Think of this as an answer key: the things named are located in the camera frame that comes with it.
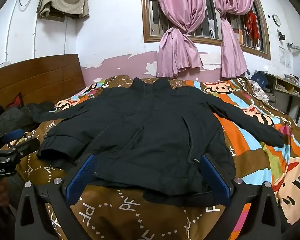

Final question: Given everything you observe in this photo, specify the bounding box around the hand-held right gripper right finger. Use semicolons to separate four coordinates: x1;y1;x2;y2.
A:
201;153;283;240

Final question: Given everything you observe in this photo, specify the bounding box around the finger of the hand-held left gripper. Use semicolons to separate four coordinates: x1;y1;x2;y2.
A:
5;137;41;161
0;129;24;151

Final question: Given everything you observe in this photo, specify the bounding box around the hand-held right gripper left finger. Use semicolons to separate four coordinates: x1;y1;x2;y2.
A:
15;153;96;240

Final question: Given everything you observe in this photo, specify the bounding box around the black jacket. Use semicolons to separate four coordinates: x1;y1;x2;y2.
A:
32;77;285;207

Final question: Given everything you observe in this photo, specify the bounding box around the dark clothes pile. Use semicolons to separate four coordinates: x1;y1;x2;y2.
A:
0;102;55;133

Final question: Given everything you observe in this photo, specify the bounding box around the person's left hand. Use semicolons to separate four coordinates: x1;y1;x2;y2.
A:
0;178;12;207

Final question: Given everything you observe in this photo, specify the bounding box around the red cloth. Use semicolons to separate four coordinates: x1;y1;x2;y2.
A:
11;92;24;108

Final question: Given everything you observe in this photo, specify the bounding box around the printed cartoon blanket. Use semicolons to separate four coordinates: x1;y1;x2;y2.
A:
15;75;300;240

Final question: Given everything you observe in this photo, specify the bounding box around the wooden headboard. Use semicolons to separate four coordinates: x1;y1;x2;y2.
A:
0;54;85;111

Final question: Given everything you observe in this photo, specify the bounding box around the floral cloth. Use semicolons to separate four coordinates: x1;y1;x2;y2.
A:
250;81;278;105

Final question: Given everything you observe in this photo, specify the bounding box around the blue cap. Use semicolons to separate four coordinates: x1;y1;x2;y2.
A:
250;71;269;89

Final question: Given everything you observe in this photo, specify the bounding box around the wooden shelf unit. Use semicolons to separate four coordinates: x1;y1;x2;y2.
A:
262;71;300;123

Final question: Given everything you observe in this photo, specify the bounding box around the beige towel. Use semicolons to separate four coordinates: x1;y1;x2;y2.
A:
37;0;90;19

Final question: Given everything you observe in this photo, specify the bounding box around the red hanging tassel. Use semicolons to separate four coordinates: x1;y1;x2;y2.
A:
246;11;262;44

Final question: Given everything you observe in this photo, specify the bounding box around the wooden framed barred window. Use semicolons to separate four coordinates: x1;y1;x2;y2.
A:
140;0;271;60

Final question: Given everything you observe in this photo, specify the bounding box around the white wall pipe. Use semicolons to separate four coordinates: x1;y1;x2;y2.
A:
4;0;39;61

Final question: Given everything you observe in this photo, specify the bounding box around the black power cable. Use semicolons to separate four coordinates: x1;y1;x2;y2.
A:
64;17;68;55

